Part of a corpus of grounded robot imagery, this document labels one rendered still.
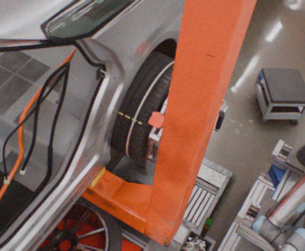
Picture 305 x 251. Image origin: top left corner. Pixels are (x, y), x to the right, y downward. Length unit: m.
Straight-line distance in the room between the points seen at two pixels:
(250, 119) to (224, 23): 2.66
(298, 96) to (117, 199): 1.93
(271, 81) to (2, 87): 2.22
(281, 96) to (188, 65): 2.33
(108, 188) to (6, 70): 0.90
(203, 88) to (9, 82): 1.41
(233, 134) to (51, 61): 1.78
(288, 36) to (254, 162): 1.78
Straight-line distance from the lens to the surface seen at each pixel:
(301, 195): 1.84
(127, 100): 2.23
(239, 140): 3.59
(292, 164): 2.54
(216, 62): 1.24
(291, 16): 5.10
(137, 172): 2.98
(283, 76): 3.75
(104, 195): 2.37
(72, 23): 1.57
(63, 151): 2.16
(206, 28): 1.19
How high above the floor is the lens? 2.77
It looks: 51 degrees down
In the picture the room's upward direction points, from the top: 8 degrees clockwise
